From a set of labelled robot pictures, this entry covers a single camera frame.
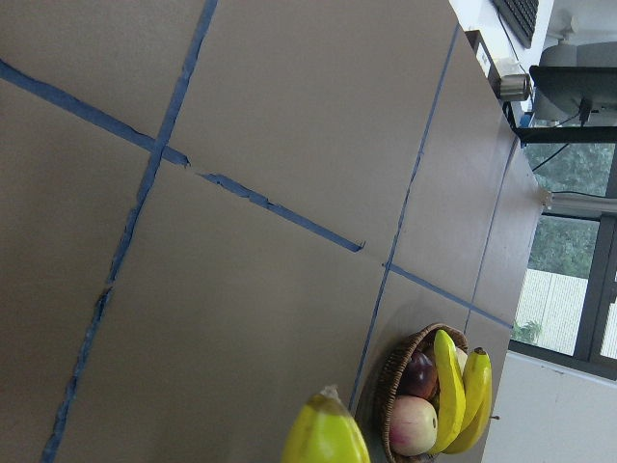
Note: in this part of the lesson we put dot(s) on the yellow banana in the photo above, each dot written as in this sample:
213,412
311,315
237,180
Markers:
478,384
325,431
451,394

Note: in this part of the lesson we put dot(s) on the brown wicker basket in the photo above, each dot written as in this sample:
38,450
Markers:
389,379

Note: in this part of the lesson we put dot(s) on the dark red mango fruit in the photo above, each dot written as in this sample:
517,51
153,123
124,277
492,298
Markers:
419,377

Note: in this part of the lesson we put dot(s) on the pale pink apple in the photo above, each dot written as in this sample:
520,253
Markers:
413,425

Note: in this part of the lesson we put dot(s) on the silver metal cylinder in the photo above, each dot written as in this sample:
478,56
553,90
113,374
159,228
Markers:
514,87

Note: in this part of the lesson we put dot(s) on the black monitor stand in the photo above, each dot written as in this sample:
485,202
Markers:
576,91

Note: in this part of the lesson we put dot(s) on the black keyboard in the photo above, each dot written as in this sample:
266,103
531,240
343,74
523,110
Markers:
520,16

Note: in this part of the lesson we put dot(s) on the aluminium frame rail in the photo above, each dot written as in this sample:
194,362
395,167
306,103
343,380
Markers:
575,204

